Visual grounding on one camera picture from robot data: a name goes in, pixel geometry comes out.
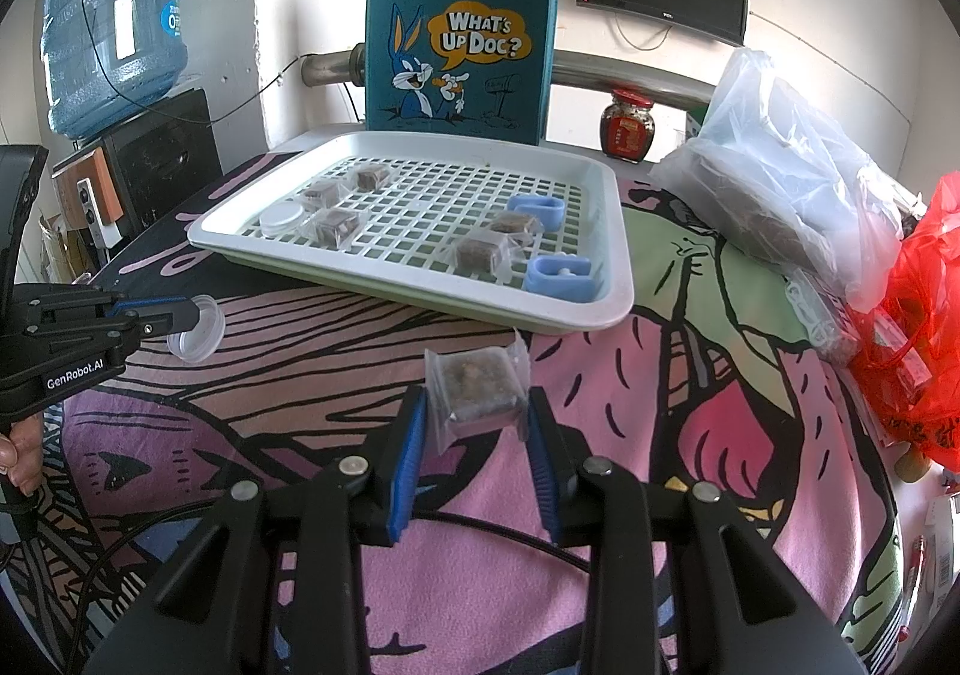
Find black water dispenser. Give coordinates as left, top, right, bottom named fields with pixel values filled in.
left=52, top=86, right=222, bottom=248

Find red plastic bag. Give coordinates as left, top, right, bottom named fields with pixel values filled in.
left=847, top=171, right=960, bottom=470

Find blue water bottle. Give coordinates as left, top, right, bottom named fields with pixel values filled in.
left=41, top=0, right=188, bottom=140

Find person's left hand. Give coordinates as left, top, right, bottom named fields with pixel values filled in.
left=0, top=411, right=43, bottom=496

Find cardboard box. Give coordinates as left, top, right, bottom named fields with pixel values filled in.
left=37, top=214, right=95, bottom=278

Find white round cap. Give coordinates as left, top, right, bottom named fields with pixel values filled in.
left=259, top=204, right=305, bottom=237

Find clear round lid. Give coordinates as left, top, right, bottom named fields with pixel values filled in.
left=166, top=296, right=226, bottom=365

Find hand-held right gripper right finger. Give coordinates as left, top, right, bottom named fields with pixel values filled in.
left=525, top=386, right=856, bottom=675

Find red sauce jar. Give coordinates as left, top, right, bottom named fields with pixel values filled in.
left=600, top=88, right=657, bottom=162

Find clear packet with brown cube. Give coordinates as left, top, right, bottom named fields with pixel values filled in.
left=300, top=178, right=346, bottom=211
left=452, top=231, right=522, bottom=282
left=487, top=210, right=547, bottom=241
left=424, top=332, right=532, bottom=455
left=307, top=206, right=368, bottom=252
left=349, top=163, right=398, bottom=192

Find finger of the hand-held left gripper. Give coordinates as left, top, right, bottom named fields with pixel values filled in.
left=94, top=292, right=194, bottom=320
left=124, top=309, right=200, bottom=357

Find blue screw clip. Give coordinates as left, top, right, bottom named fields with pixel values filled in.
left=523, top=255, right=595, bottom=302
left=506, top=193, right=565, bottom=233

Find brown round object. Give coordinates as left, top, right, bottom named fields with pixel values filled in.
left=896, top=446, right=935, bottom=485

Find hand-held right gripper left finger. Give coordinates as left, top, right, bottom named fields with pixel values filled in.
left=79, top=386, right=431, bottom=675

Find small white box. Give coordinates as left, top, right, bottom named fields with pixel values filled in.
left=922, top=495, right=960, bottom=616

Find white plastic clips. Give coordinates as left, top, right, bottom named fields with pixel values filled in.
left=784, top=270, right=845, bottom=361

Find clear plastic bag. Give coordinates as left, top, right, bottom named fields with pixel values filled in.
left=649, top=49, right=908, bottom=312

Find grey metal pipe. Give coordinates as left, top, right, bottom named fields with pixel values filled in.
left=302, top=43, right=713, bottom=113

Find white perforated tray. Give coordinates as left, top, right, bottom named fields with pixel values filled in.
left=187, top=131, right=637, bottom=337

